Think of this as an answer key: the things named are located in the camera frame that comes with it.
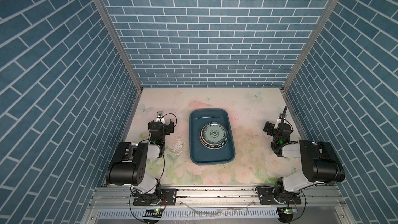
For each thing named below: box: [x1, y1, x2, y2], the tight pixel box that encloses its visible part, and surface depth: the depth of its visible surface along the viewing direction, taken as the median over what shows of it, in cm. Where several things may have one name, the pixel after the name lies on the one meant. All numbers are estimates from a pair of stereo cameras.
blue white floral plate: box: [201, 122, 228, 145], surface depth 93 cm
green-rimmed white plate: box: [199, 129, 230, 150], surface depth 90 cm
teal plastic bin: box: [189, 108, 236, 166], surface depth 91 cm
